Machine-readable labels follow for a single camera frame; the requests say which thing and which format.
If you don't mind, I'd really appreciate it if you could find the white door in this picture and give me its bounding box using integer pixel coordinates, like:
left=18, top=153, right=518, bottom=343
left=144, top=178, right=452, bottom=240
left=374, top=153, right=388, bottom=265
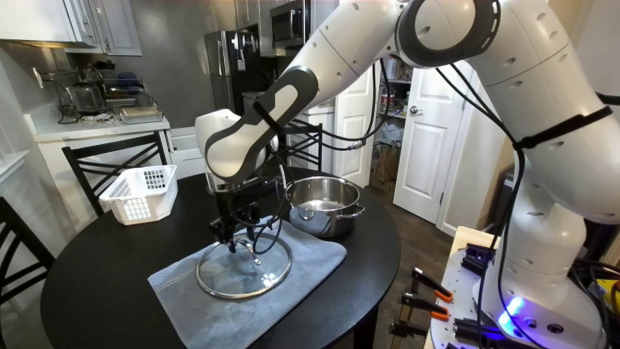
left=394, top=66, right=465, bottom=223

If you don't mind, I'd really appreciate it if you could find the black coffee maker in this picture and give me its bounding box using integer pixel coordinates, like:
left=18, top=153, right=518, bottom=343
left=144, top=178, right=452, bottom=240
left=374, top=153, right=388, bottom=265
left=53, top=68, right=107, bottom=124

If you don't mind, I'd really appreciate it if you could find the black orange clamp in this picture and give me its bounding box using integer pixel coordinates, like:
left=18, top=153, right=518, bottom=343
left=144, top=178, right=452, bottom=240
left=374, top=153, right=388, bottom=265
left=402, top=293, right=450, bottom=322
left=411, top=267, right=454, bottom=302

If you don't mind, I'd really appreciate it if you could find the blue cloth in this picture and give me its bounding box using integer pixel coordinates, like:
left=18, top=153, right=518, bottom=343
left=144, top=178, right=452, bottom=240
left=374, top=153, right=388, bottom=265
left=148, top=221, right=347, bottom=349

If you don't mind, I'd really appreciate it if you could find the black round table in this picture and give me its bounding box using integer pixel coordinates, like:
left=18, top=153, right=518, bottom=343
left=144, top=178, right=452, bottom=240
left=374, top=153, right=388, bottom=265
left=41, top=174, right=402, bottom=349

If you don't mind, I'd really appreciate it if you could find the black orange clamp lower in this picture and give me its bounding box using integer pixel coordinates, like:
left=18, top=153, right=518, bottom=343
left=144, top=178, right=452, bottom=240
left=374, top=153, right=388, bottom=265
left=402, top=293, right=450, bottom=322

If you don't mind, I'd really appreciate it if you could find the black chair at window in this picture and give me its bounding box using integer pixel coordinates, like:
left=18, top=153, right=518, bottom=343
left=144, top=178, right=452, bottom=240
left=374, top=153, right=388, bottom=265
left=0, top=198, right=57, bottom=304

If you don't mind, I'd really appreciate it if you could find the silver steel pot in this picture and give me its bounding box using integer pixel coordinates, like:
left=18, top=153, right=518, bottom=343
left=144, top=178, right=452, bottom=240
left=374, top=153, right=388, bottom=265
left=287, top=176, right=367, bottom=238

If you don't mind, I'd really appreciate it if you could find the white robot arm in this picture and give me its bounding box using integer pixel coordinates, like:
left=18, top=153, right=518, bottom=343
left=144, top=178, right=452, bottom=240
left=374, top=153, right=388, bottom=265
left=196, top=0, right=620, bottom=349

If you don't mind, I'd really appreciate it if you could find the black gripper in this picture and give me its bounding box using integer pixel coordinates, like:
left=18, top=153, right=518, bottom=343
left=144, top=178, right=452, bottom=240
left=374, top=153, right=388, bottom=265
left=210, top=178, right=278, bottom=254

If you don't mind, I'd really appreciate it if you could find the white plastic basket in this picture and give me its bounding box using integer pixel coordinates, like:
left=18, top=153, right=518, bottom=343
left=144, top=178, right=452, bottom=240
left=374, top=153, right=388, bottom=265
left=99, top=165, right=179, bottom=225

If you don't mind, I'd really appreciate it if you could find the black refrigerator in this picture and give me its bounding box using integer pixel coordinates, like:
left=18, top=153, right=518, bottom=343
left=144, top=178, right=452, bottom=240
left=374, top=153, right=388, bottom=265
left=206, top=27, right=274, bottom=114

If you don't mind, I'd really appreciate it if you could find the black orange clamp upper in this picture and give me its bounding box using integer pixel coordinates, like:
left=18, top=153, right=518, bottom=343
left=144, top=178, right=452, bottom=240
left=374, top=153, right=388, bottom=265
left=411, top=267, right=454, bottom=302

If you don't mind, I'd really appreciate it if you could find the clear silver rimmed glass lid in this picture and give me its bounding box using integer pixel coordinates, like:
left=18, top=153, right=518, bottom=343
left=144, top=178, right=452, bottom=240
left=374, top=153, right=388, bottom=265
left=194, top=234, right=293, bottom=300

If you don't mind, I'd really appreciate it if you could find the black chair at counter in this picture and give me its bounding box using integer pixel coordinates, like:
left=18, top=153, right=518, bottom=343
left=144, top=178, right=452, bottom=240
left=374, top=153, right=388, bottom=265
left=62, top=132, right=167, bottom=215

